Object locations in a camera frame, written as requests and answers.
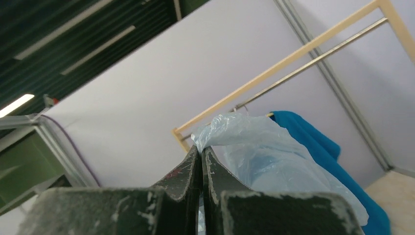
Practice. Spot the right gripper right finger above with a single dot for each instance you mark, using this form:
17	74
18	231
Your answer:
231	208

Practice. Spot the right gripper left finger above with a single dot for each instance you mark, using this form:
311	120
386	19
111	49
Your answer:
168	207

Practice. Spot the light blue plastic trash bag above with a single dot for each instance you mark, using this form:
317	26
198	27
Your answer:
266	158

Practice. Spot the blue t-shirt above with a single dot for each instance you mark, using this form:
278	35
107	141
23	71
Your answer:
326	152

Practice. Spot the wooden clothes rack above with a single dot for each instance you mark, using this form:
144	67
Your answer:
390	15

